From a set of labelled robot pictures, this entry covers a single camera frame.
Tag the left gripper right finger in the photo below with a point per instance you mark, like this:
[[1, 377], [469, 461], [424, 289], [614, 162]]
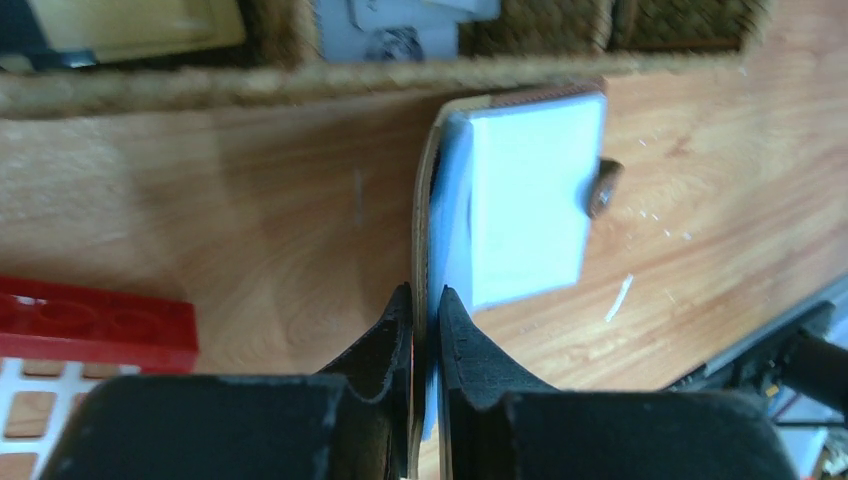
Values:
[[477, 378]]

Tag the woven divided basket tray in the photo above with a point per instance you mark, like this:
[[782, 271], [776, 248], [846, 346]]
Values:
[[530, 43]]

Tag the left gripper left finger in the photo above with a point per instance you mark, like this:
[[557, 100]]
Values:
[[369, 429]]

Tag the silver grey card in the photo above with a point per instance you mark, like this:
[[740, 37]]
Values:
[[395, 30]]

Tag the brown leather card holder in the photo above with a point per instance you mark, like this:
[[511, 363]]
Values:
[[506, 188]]

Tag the gold credit card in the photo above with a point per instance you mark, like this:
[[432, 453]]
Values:
[[49, 35]]

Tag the red plastic block tray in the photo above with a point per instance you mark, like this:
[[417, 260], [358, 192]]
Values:
[[50, 332]]

